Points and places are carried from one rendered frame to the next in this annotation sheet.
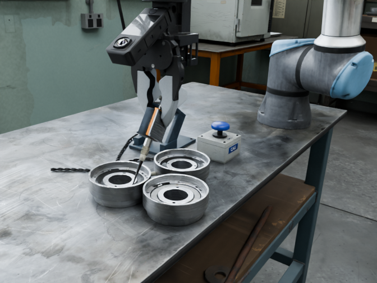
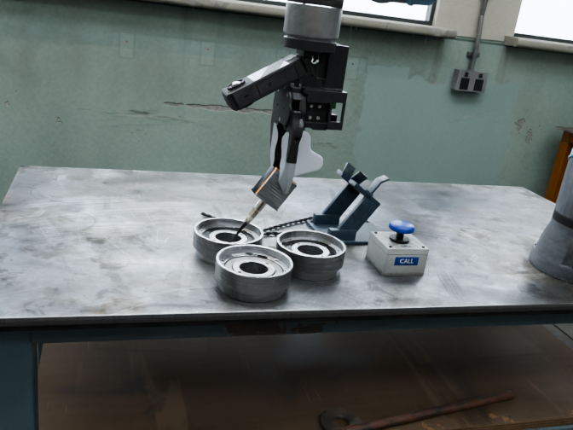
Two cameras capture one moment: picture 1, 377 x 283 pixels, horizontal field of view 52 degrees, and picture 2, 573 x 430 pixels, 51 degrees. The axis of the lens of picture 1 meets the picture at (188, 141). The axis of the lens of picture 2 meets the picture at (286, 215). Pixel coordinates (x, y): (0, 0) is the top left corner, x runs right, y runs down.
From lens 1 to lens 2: 47 cm
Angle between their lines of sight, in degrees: 36
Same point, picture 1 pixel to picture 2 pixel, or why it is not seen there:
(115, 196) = (202, 246)
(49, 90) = (379, 161)
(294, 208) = (552, 415)
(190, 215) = (241, 290)
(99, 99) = not seen: hidden behind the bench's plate
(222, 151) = (384, 258)
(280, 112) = (554, 248)
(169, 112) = (283, 175)
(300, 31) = not seen: outside the picture
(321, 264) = not seen: outside the picture
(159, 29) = (283, 78)
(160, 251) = (183, 305)
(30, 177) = (178, 212)
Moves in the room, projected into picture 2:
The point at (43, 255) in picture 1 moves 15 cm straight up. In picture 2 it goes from (100, 265) to (102, 161)
